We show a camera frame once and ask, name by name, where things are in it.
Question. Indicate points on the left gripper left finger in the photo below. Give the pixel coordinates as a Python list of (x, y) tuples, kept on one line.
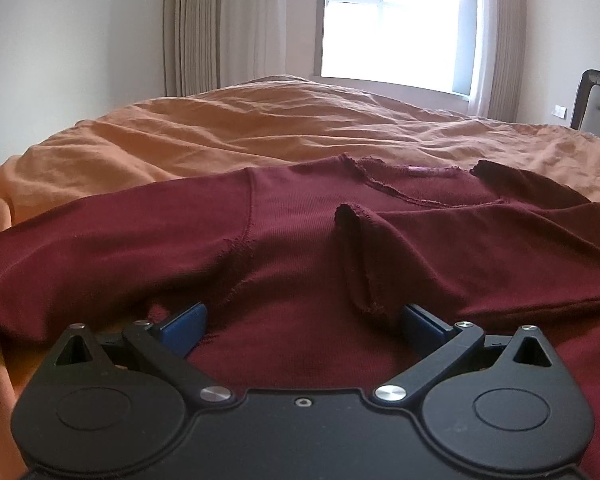
[(181, 332)]

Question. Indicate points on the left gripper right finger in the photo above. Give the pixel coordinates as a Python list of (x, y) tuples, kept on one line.
[(423, 332)]

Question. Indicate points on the maroon knit shirt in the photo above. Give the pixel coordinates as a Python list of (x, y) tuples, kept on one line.
[(305, 269)]

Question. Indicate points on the bright bedroom window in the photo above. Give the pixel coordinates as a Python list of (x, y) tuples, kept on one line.
[(425, 44)]

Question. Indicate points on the orange duvet cover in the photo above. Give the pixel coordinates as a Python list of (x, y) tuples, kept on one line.
[(264, 123)]

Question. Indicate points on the beige right curtain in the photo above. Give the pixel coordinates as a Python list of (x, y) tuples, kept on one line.
[(499, 59)]

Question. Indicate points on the beige curtain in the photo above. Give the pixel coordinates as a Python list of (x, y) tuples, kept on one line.
[(209, 44), (499, 59)]

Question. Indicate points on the dark padded headboard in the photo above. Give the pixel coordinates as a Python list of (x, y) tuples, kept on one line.
[(586, 108)]

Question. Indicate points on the beige left curtain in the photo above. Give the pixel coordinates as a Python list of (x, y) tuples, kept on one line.
[(209, 44)]

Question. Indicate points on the white wall socket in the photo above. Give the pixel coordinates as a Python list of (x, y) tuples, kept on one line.
[(560, 111)]

